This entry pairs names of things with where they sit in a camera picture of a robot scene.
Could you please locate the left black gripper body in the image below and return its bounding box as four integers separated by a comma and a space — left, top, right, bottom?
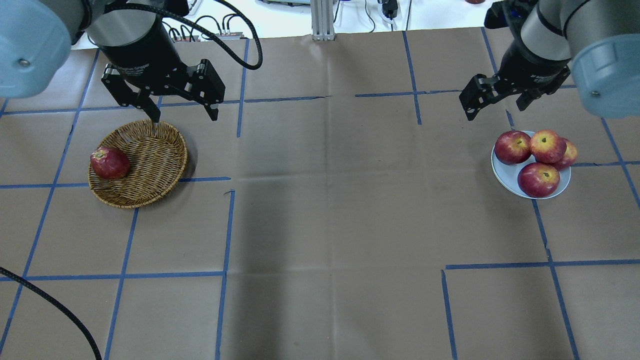
87, 10, 226, 107

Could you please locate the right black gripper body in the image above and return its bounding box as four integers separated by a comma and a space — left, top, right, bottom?
459, 39, 570, 111

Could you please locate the red yellow apple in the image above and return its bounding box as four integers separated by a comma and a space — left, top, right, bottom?
517, 162, 561, 198

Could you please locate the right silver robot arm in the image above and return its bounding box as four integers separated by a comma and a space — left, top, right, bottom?
459, 0, 640, 121

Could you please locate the red apple on plate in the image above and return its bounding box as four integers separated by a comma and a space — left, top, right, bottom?
551, 137, 578, 172
493, 130, 532, 166
529, 129, 567, 164

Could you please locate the woven wicker basket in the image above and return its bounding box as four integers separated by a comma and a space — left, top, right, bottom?
87, 119, 188, 208

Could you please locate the dark red apple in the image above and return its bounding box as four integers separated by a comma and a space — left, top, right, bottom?
90, 146, 131, 180

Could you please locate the light blue plate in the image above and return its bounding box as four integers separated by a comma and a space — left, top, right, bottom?
491, 129, 578, 199

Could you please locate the aluminium frame post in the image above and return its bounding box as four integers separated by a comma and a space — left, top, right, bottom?
310, 0, 336, 41

